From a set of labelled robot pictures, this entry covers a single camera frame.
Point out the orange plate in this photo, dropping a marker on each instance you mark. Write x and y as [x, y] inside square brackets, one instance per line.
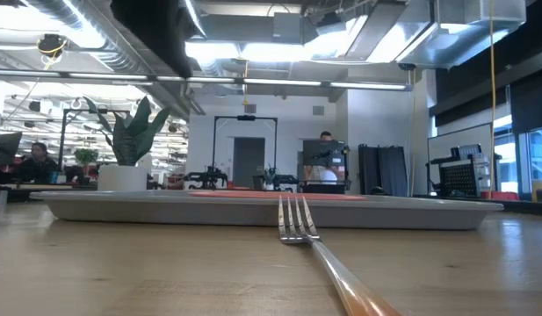
[253, 195]

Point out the grey rectangular tray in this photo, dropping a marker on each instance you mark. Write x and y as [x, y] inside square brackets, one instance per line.
[235, 215]

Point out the silver metal fork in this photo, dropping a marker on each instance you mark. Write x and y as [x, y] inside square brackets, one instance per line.
[336, 272]

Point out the black background robot arm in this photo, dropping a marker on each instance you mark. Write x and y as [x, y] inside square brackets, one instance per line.
[281, 179]
[207, 175]

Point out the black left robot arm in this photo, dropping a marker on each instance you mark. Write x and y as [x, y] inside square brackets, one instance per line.
[156, 30]

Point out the grey door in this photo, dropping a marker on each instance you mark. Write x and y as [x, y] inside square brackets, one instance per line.
[248, 160]

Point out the dark grey machine cabinet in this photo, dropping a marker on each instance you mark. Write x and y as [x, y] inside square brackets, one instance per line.
[325, 151]

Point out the long ceiling light strip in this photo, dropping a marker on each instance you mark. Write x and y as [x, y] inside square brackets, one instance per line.
[279, 82]

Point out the black folding screen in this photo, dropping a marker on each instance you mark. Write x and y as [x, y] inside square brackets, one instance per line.
[385, 169]

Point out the green snake plant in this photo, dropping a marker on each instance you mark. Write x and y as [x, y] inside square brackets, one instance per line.
[134, 140]

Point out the white round plant pot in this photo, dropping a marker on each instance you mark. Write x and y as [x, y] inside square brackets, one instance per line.
[122, 177]

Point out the small green potted plant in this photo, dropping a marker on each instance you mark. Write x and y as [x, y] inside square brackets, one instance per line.
[86, 155]

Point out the framed whiteboard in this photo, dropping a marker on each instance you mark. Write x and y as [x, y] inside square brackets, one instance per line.
[459, 136]

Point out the black pegboard cart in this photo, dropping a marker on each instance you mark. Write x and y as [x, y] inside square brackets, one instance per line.
[461, 175]

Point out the seated person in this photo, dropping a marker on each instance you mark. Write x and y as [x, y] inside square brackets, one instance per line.
[38, 167]

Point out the red bin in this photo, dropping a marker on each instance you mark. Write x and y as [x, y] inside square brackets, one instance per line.
[501, 195]

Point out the background desk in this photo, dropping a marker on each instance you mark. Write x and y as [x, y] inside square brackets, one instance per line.
[29, 188]

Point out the dark computer monitor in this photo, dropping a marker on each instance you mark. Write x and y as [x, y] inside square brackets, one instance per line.
[5, 147]

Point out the black background rig frame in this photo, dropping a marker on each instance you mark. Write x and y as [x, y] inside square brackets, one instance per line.
[245, 117]

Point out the black metal frame stand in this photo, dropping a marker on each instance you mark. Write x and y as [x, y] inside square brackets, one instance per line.
[65, 140]

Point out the silver ceiling air duct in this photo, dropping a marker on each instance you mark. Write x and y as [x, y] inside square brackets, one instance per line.
[99, 39]

